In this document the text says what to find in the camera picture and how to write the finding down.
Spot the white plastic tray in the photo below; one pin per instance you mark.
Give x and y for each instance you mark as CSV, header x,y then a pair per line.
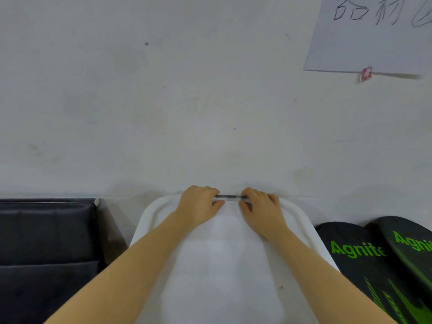
x,y
223,273

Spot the black leather bench seat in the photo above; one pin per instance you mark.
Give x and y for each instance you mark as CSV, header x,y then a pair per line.
x,y
47,259

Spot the white paper wall sign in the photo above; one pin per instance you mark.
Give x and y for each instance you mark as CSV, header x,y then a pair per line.
x,y
378,33

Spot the person's right forearm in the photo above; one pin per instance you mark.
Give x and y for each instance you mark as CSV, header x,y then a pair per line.
x,y
324,283

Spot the person's left hand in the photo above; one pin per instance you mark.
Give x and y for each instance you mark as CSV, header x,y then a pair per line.
x,y
197,204

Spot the person's left forearm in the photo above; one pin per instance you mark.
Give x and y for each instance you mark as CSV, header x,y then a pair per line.
x,y
118,280

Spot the person's right hand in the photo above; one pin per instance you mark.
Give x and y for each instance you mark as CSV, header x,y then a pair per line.
x,y
262,214

